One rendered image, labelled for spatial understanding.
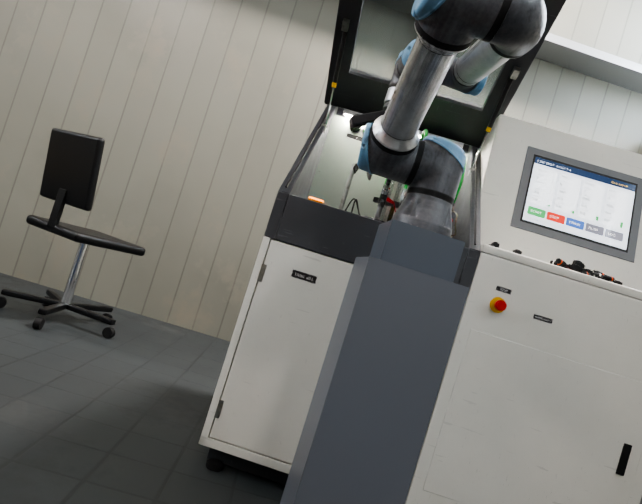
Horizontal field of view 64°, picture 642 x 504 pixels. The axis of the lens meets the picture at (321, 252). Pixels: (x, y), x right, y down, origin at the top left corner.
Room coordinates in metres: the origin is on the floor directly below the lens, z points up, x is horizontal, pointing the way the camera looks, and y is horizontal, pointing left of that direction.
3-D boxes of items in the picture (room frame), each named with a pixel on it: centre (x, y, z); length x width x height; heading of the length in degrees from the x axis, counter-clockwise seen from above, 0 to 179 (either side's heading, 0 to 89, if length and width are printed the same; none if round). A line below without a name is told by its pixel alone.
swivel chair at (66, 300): (3.01, 1.33, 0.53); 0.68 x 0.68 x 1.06
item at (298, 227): (1.71, -0.15, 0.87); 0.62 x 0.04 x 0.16; 87
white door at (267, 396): (1.70, -0.15, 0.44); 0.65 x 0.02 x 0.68; 87
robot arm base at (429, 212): (1.27, -0.22, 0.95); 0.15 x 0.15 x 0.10
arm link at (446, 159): (1.27, -0.21, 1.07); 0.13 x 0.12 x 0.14; 93
